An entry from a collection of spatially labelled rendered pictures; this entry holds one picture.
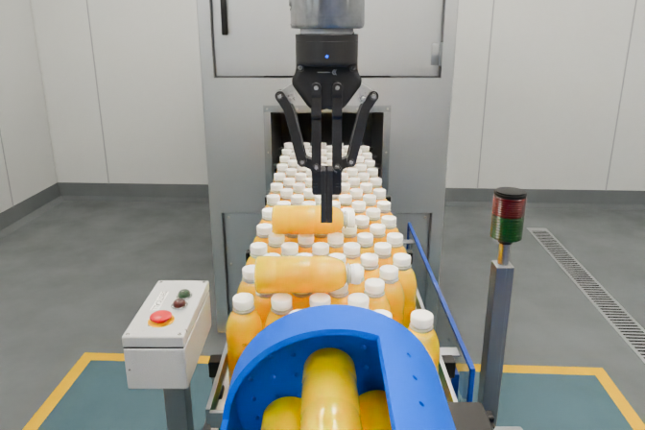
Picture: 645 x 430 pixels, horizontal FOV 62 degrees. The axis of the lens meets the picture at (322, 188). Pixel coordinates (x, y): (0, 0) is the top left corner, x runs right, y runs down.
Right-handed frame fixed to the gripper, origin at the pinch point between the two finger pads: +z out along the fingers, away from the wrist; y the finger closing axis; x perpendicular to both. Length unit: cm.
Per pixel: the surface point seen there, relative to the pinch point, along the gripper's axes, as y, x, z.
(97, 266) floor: 156, -268, 136
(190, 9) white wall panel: 115, -415, -35
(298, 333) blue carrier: 3.4, 10.8, 14.0
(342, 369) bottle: -1.8, 10.9, 18.8
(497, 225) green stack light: -35, -34, 17
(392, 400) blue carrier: -6.3, 22.4, 14.2
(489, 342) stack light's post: -35, -34, 44
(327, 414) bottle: -0.1, 19.3, 18.3
